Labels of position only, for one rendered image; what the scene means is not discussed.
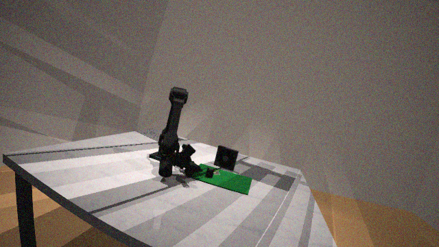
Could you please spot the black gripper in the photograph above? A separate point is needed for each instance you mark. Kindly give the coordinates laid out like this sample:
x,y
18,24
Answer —
x,y
190,166

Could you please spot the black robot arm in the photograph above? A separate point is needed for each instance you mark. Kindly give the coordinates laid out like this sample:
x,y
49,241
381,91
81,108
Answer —
x,y
168,140

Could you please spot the green circuit board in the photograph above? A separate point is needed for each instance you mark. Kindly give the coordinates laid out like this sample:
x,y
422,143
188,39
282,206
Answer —
x,y
224,179

